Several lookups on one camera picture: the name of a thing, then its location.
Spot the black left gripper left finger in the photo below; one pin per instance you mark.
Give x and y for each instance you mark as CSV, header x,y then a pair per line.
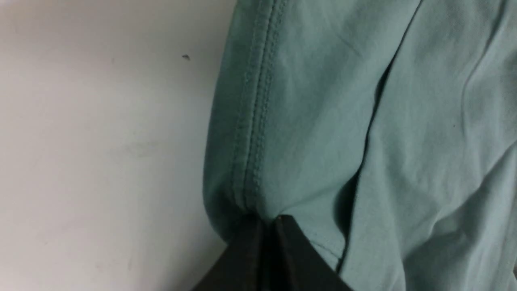
x,y
239,268

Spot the green long-sleeve top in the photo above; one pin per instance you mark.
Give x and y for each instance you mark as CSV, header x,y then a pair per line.
x,y
386,128

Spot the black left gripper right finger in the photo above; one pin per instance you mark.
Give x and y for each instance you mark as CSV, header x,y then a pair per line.
x,y
294,263

